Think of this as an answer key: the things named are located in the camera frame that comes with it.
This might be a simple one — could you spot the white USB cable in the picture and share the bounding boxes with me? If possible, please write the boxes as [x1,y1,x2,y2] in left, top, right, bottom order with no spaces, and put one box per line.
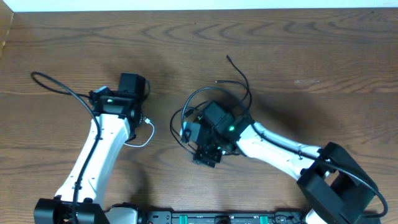
[123,116,155,148]

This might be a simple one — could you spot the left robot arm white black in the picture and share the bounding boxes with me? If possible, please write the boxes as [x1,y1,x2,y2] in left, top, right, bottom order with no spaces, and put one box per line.
[34,73,148,223]

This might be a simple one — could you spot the black base rail green clamps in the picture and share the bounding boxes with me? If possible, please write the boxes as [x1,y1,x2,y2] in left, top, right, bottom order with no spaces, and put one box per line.
[105,203,382,224]

